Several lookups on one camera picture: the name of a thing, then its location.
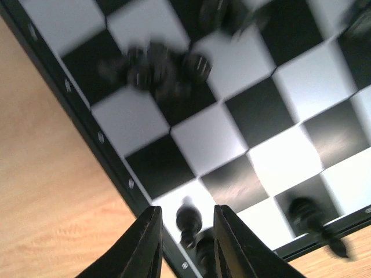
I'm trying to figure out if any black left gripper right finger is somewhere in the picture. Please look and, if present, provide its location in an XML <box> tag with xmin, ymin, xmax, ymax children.
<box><xmin>213</xmin><ymin>205</ymin><xmax>303</xmax><ymax>278</ymax></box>

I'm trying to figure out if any black and grey chessboard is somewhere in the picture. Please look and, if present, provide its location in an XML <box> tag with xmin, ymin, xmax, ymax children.
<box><xmin>1</xmin><ymin>1</ymin><xmax>370</xmax><ymax>277</ymax></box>

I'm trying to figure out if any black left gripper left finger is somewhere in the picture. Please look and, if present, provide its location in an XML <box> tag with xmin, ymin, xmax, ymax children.
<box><xmin>78</xmin><ymin>206</ymin><xmax>163</xmax><ymax>278</ymax></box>

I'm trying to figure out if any black pawn chess piece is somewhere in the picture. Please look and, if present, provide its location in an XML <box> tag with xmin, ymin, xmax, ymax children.
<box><xmin>176</xmin><ymin>196</ymin><xmax>202</xmax><ymax>249</ymax></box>

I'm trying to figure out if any black bishop chess piece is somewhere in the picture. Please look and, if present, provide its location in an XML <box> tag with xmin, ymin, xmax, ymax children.
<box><xmin>288</xmin><ymin>197</ymin><xmax>351</xmax><ymax>259</ymax></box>

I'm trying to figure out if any black knight chess piece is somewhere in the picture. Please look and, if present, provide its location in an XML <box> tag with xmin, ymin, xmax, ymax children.
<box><xmin>147</xmin><ymin>40</ymin><xmax>191</xmax><ymax>103</ymax></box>

